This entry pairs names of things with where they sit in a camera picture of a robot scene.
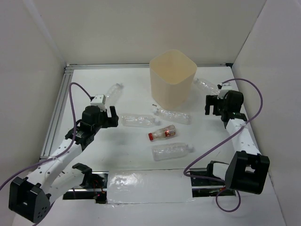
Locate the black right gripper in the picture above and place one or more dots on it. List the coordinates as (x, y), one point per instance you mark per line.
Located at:
(212, 100)

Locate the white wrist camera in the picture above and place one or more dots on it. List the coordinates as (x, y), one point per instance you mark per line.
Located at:
(99, 101)
(223, 88)

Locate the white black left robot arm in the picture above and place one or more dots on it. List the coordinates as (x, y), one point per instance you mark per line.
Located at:
(33, 196)

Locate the small red cap bottle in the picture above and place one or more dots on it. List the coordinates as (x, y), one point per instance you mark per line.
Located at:
(164, 133)

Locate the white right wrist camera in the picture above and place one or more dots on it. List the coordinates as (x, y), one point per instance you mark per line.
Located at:
(223, 88)

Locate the clear bottle beside bin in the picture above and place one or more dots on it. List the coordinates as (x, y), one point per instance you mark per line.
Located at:
(172, 116)

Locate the clear bottle behind bin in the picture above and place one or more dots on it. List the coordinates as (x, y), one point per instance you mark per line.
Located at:
(206, 86)

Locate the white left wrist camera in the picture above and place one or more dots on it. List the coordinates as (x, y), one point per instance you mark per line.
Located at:
(99, 101)

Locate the shiny white tape sheet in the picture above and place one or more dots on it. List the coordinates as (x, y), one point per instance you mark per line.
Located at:
(148, 186)

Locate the clear bottle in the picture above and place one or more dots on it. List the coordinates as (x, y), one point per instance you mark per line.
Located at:
(139, 120)
(206, 86)
(171, 151)
(113, 94)
(172, 116)

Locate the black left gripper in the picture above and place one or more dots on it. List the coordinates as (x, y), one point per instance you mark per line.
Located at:
(110, 121)

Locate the aluminium frame rail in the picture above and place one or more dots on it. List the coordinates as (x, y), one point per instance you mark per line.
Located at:
(63, 94)

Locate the beige plastic bin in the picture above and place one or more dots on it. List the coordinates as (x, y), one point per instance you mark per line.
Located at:
(171, 76)

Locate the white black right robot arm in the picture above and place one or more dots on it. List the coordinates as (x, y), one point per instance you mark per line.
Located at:
(248, 168)

